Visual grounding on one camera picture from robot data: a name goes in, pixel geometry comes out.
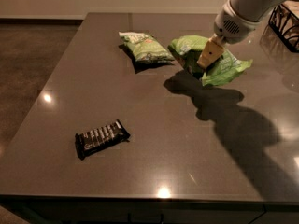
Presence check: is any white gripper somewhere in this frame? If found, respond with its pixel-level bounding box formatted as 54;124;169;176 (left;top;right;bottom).
197;0;260;69

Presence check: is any green rice chip bag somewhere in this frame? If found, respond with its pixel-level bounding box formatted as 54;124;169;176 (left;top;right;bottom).
168;35;253;86

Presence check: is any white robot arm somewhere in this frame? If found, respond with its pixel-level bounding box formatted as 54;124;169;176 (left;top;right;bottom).
197;0;287;69

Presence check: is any green jalapeno chip bag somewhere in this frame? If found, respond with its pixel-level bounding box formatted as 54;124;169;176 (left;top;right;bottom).
119;32;174;63

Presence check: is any black candy bar wrapper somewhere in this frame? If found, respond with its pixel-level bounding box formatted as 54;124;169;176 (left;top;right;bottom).
75;119;130;160

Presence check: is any black wire basket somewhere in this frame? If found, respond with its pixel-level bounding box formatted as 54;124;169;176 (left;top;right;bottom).
268;0;299;53

